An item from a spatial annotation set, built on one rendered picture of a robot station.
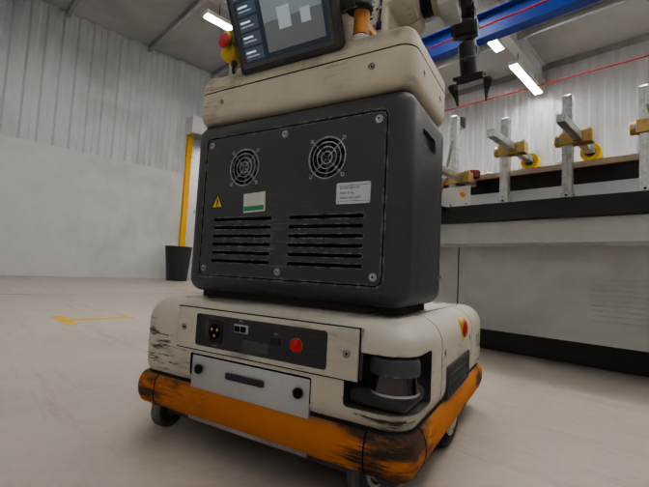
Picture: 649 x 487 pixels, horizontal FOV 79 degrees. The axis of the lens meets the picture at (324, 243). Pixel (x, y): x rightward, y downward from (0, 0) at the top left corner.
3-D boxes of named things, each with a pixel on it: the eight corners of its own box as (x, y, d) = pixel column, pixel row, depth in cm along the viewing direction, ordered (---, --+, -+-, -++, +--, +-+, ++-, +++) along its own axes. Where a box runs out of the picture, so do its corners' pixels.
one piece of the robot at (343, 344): (356, 385, 59) (359, 329, 60) (173, 346, 80) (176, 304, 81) (363, 381, 61) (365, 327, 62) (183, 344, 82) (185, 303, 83)
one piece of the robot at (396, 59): (401, 388, 64) (418, -92, 69) (176, 343, 91) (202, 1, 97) (448, 356, 92) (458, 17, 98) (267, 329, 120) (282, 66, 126)
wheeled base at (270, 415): (410, 509, 54) (416, 326, 55) (128, 408, 86) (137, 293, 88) (484, 391, 112) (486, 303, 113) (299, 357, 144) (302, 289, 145)
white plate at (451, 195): (469, 205, 187) (470, 185, 188) (421, 209, 205) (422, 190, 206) (470, 205, 187) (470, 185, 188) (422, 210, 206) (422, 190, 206)
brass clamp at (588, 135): (592, 139, 154) (592, 127, 154) (553, 146, 163) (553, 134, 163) (595, 144, 158) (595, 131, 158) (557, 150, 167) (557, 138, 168)
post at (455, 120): (454, 208, 193) (457, 113, 197) (447, 209, 196) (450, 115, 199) (458, 209, 196) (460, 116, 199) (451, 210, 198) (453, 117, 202)
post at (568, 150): (571, 208, 158) (572, 92, 161) (561, 208, 160) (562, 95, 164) (573, 209, 160) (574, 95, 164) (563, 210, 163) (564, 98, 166)
